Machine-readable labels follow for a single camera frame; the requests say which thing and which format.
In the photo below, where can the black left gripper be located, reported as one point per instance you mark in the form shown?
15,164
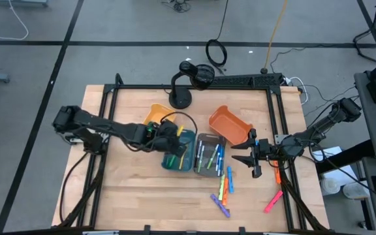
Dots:
165,137

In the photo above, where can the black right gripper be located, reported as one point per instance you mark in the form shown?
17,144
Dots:
264,150

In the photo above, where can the green-capped white pen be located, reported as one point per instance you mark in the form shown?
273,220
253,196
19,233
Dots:
149,131

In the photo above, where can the green thin marker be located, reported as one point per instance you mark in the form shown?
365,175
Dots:
171,160

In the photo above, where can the blue white-banded marker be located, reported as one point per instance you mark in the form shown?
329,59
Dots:
219,156

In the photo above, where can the grey white marker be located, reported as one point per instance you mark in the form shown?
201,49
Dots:
199,150

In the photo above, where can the orange Sharpie highlighter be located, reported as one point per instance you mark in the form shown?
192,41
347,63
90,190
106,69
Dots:
225,196

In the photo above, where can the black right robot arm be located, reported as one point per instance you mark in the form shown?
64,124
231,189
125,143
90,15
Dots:
318,125

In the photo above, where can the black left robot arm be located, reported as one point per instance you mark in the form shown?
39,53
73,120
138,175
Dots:
109,125

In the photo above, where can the yellow plastic bin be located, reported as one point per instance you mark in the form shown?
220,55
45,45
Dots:
157,112

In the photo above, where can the teal plastic bin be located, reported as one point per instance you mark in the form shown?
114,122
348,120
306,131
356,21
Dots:
191,147

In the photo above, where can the blue highlighter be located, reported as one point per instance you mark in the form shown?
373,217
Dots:
230,179

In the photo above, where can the orange plastic bin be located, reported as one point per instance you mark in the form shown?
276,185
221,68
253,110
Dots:
227,125

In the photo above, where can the grey translucent plastic bin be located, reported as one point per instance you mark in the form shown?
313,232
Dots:
207,173

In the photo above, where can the light green highlighter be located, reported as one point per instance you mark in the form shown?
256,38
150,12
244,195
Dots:
221,191

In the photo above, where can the pink highlighter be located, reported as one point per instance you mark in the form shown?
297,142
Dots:
273,201

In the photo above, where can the purple highlighter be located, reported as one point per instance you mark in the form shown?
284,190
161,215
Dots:
220,205

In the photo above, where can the white round container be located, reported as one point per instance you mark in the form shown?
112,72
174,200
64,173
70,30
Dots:
354,191
330,186

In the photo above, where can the black desk crossbar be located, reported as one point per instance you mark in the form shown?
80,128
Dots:
344,158

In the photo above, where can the black camera stand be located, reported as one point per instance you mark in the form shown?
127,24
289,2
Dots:
179,99

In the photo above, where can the black aluminium table frame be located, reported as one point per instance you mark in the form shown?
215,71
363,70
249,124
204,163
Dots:
142,87

